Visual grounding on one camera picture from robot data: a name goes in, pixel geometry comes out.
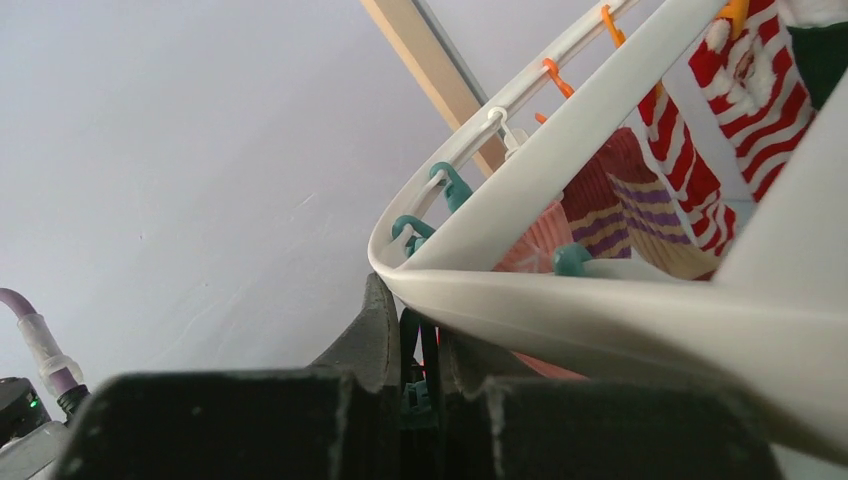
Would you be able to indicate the wooden hanger rack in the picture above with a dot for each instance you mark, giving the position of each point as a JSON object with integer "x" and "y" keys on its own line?
{"x": 413, "y": 32}

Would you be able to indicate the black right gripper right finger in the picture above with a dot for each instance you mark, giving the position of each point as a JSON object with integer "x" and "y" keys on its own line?
{"x": 466, "y": 362}

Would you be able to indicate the pink green patterned sock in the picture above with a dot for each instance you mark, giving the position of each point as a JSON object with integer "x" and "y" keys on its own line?
{"x": 533, "y": 251}

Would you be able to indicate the red white striped sock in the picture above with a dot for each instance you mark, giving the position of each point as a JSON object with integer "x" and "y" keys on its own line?
{"x": 747, "y": 74}

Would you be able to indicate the maroon purple striped sock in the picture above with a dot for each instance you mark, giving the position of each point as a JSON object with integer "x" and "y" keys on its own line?
{"x": 616, "y": 207}

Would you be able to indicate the white oval clip hanger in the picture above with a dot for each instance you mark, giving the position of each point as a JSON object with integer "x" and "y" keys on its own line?
{"x": 772, "y": 318}

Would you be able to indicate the dark green sock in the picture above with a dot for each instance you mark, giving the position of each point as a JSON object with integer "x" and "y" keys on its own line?
{"x": 821, "y": 57}

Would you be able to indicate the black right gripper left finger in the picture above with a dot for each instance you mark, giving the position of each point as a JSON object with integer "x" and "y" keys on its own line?
{"x": 369, "y": 348}

